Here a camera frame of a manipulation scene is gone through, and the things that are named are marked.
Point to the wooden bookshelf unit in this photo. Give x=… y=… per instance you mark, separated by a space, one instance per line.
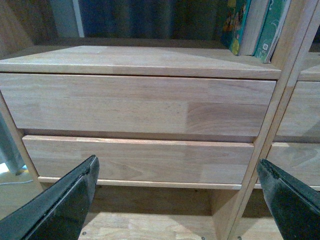
x=298 y=58
x=136 y=210

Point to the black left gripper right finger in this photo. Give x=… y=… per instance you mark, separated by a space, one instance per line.
x=294 y=205

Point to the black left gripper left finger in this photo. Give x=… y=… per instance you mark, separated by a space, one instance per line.
x=59 y=212

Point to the left wooden bookshelf unit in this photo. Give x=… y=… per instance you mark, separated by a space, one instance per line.
x=136 y=210

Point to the upper right wooden drawer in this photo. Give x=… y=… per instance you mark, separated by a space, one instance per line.
x=302 y=115

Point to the thick green cartoon book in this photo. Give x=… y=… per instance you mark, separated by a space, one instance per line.
x=243 y=25

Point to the lower right wooden drawer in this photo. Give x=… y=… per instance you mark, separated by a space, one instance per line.
x=299 y=157

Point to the thin green book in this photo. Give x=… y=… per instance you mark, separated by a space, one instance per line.
x=272 y=28

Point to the wooden drawer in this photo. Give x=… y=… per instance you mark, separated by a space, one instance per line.
x=134 y=104
x=302 y=115
x=131 y=160
x=299 y=157

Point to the right wooden bookshelf unit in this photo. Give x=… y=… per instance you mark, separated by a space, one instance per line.
x=298 y=58

